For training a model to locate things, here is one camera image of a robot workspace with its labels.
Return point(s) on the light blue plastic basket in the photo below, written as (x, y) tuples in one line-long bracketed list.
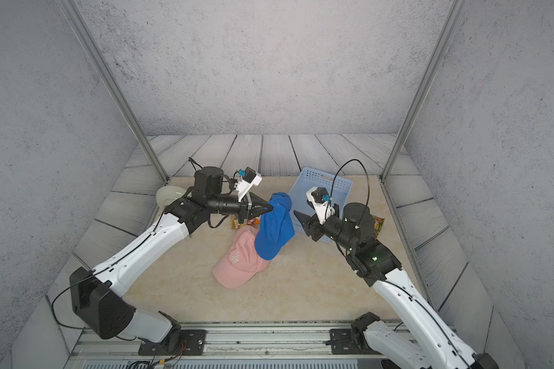
[(314, 184)]

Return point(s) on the green corn chips bag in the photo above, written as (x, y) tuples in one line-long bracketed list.
[(378, 225)]

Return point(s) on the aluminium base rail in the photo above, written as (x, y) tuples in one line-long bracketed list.
[(238, 345)]

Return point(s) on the aluminium left corner post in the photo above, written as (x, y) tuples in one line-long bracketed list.
[(87, 42)]

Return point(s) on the white plate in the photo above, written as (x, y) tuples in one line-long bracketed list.
[(166, 195)]

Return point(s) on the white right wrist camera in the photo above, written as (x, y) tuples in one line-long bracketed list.
[(320, 200)]

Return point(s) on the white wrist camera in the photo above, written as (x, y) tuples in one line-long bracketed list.
[(245, 180), (320, 200)]

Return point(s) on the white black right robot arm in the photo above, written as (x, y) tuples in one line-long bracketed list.
[(435, 344)]

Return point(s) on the Fox's fruit candy bag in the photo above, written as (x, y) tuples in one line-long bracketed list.
[(236, 224)]

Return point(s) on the aluminium corner post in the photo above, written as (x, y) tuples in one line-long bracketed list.
[(435, 60), (87, 42)]

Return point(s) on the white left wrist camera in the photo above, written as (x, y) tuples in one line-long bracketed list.
[(245, 180)]

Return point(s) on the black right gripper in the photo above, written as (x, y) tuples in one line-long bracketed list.
[(309, 224)]

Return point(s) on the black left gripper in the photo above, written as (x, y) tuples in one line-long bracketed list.
[(245, 207)]

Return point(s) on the aluminium right corner post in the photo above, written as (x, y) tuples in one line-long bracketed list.
[(435, 60)]

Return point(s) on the pink baseball cap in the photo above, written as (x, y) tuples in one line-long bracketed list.
[(241, 262)]

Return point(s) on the blue baseball cap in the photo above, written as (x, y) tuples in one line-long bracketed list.
[(276, 227)]

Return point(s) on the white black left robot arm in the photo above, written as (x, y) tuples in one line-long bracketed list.
[(97, 294)]

